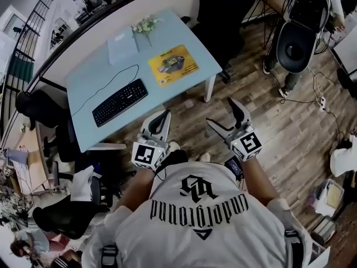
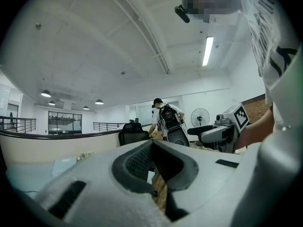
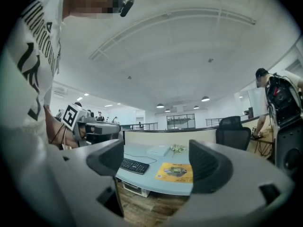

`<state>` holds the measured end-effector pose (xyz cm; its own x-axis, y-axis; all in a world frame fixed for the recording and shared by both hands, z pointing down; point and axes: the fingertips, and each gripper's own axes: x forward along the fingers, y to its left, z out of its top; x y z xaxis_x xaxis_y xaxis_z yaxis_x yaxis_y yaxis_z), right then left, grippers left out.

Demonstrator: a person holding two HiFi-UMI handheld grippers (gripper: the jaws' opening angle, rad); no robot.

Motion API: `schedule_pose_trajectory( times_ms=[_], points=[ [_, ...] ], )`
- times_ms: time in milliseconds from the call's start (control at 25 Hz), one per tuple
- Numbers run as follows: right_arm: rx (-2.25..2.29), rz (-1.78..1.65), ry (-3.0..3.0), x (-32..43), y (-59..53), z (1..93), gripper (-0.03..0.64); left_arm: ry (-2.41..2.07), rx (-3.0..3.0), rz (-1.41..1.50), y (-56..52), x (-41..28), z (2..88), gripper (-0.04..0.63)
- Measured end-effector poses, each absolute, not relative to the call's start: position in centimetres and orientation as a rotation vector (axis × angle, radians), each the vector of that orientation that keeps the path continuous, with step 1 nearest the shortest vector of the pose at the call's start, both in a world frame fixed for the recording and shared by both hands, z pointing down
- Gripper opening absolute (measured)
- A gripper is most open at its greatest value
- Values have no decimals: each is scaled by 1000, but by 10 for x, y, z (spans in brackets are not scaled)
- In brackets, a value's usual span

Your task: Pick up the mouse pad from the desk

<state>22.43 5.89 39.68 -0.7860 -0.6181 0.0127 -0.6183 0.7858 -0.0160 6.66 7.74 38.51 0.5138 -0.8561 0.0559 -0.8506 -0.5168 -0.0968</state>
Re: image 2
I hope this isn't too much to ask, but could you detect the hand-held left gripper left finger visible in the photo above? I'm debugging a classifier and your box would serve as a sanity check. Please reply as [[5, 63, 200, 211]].
[[35, 140, 172, 227]]

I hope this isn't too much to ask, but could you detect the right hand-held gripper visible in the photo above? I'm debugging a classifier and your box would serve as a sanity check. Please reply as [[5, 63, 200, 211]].
[[187, 103, 250, 154]]

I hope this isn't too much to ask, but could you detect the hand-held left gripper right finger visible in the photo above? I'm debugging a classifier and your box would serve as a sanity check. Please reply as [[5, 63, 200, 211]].
[[151, 140, 261, 227]]

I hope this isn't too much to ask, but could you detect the pale mouse pad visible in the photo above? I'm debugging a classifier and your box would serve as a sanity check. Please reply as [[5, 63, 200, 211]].
[[51, 157, 78, 175]]

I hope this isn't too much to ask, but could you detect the person's right forearm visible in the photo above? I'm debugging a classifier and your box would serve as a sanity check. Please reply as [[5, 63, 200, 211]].
[[236, 105, 275, 150]]

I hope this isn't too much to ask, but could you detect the wooden desk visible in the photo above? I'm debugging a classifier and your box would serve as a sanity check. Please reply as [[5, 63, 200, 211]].
[[151, 169, 169, 215]]

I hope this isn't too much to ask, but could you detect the black standing fan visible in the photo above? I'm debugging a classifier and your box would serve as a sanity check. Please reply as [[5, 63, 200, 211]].
[[190, 107, 211, 128]]

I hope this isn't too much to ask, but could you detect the black plastic office chair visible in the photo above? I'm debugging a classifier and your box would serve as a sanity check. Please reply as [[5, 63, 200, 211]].
[[167, 127, 190, 148]]

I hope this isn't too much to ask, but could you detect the crumpled beige paper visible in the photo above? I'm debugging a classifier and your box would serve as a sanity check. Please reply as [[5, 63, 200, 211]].
[[75, 151, 94, 162]]

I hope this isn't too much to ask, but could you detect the black mesh office chair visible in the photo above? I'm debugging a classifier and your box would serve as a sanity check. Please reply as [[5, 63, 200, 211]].
[[117, 122, 150, 147]]

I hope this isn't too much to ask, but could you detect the black metal railing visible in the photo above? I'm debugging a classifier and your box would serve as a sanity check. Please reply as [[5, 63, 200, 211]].
[[0, 115, 37, 134], [92, 121, 125, 132]]

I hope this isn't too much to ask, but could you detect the curved beige partition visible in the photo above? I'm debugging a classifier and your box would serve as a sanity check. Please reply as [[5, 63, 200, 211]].
[[0, 127, 152, 163]]

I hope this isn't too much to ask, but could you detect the ceiling tube light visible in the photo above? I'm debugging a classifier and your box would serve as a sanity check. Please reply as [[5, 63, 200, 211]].
[[201, 36, 214, 67]]

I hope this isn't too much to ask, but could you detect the black framed glass window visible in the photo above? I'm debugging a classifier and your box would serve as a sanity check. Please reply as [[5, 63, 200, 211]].
[[47, 110, 83, 135]]

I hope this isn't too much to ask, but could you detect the person's white printed shirt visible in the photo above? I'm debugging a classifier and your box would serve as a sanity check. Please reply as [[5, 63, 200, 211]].
[[236, 0, 303, 133]]

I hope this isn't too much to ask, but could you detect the white ceiling cable tray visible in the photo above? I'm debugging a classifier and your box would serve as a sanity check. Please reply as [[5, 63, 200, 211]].
[[94, 0, 171, 75]]

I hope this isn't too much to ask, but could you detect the black head camera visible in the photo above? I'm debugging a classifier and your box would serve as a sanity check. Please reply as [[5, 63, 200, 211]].
[[174, 5, 191, 24]]

